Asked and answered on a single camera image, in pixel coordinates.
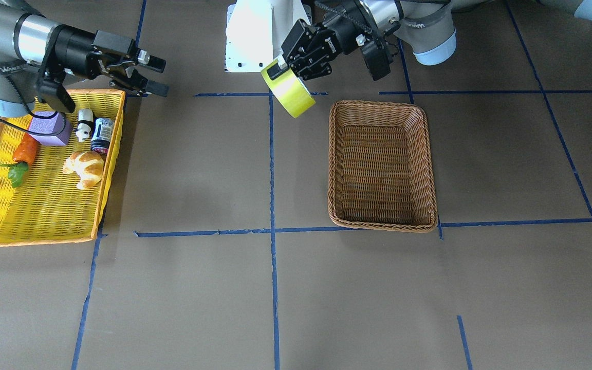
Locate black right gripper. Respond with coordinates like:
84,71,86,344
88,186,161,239
60,27,170,98

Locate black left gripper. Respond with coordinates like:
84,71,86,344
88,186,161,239
265,14,368,81

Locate yellow tape roll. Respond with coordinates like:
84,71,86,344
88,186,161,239
260,66,315,119

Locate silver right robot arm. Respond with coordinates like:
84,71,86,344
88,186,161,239
0,1,169,118

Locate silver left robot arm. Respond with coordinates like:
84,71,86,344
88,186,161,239
262,1,480,81

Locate brown wicker basket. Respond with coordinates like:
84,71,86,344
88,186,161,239
327,100,438,233

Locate yellow plastic basket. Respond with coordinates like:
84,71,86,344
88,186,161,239
0,89,125,247

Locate small black can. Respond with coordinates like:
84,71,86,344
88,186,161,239
90,117,114,155

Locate panda figurine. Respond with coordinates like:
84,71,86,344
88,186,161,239
75,108,96,143

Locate toy croissant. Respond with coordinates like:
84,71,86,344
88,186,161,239
62,151,105,190

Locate purple foam cube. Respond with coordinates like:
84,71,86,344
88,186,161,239
27,112,72,146

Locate orange toy carrot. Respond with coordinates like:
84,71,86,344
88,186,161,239
0,133,40,188

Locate white pedestal column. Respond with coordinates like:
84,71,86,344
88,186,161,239
224,1,314,73

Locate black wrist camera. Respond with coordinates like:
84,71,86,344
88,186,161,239
360,39,393,81

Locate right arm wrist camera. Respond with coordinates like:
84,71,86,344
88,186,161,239
35,77,76,114

